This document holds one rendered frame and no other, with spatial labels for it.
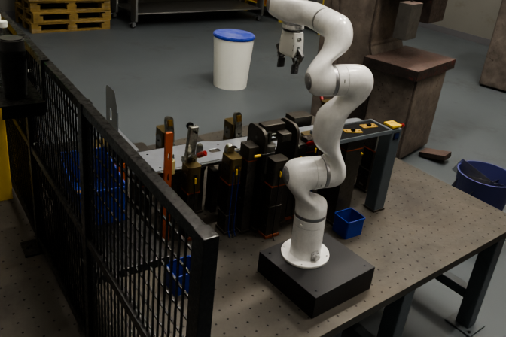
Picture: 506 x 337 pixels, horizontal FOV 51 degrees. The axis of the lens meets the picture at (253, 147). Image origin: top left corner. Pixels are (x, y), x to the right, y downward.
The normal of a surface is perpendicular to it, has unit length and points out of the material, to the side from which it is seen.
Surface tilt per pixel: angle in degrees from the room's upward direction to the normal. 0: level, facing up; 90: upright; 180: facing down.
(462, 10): 90
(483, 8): 90
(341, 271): 2
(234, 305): 0
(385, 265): 0
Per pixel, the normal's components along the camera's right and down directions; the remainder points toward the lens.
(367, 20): -0.66, 0.26
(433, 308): 0.10, -0.90
